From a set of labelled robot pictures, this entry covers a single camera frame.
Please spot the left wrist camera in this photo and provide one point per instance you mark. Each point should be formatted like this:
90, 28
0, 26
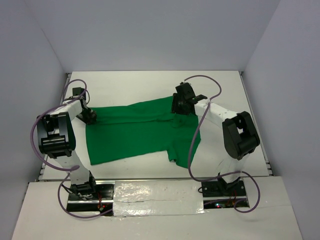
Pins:
78, 91

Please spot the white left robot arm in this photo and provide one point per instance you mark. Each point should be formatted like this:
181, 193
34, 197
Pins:
82, 182

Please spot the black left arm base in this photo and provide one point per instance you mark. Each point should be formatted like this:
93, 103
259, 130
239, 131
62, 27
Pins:
99, 202

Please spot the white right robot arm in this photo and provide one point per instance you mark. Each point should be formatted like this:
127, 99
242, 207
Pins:
240, 136

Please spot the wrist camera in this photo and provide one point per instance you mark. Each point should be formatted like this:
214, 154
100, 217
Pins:
78, 91
185, 91

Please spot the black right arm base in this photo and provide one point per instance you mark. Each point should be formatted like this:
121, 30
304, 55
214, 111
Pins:
218, 194

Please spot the aluminium table edge rail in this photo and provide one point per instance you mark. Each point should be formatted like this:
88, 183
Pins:
50, 126

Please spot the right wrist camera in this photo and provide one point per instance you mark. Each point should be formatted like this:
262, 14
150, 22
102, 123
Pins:
185, 91

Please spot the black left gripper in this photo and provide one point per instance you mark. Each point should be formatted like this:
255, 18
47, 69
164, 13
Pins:
88, 116

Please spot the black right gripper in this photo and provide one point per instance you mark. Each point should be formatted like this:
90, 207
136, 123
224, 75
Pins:
176, 106

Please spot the green t-shirt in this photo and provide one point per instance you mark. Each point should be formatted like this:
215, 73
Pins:
141, 128

